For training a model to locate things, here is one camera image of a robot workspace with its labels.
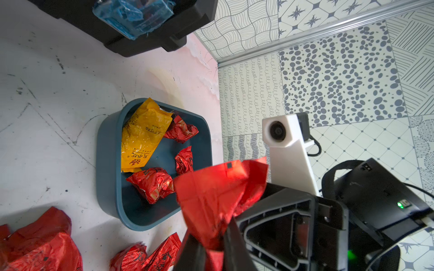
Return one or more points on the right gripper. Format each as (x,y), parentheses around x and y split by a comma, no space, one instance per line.
(288,230)

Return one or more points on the yellow tea bag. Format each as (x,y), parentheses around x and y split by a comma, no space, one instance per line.
(142,134)

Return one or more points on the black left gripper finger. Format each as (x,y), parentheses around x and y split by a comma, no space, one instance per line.
(191,256)

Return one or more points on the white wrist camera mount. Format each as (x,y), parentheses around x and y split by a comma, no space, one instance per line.
(288,137)

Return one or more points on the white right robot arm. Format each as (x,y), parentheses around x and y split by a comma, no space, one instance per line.
(353,223)

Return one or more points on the black plastic toolbox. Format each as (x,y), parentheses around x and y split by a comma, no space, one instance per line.
(129,28)

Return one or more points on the red tea bag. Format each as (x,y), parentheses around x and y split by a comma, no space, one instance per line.
(153,184)
(44,245)
(131,258)
(209,198)
(180,131)
(164,256)
(184,161)

